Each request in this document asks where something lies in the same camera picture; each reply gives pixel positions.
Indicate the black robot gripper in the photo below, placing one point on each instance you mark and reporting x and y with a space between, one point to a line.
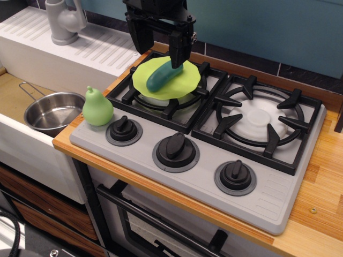
169 15

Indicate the dark green toy cucumber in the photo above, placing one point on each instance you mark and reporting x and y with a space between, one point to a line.
162 75

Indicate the light green plastic plate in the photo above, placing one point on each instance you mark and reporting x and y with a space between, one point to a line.
179 86

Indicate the light green toy pear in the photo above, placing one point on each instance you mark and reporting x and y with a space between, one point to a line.
97 109

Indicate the white toy sink unit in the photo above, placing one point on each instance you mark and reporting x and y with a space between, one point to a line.
29 57

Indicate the small stainless steel pot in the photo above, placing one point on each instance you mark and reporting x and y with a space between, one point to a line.
52 113

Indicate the white left burner cap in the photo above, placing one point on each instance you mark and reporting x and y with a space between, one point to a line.
187 105

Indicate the white burner cap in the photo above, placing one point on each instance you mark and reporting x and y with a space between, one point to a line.
257 114
187 105

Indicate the grey toy faucet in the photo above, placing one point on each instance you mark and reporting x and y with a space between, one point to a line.
65 24

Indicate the black left stove knob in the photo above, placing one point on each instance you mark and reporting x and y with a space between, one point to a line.
124 132

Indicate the black stove knob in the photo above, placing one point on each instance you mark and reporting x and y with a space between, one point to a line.
124 132
235 178
176 153

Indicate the black middle stove knob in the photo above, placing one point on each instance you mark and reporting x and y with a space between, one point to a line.
176 153

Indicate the white right burner cap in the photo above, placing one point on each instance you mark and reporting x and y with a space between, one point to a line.
257 114

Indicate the grey toy stove top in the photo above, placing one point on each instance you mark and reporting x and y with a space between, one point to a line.
267 207

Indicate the black right stove knob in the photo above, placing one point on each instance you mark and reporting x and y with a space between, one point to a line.
235 178

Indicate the black right burner grate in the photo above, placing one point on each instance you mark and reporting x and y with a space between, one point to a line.
281 154

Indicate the toy oven door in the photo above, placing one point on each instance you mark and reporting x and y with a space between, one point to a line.
145 240

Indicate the wood grain drawer front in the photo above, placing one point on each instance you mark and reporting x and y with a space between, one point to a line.
50 212

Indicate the black oven door handle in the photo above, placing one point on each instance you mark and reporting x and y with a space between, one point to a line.
162 225

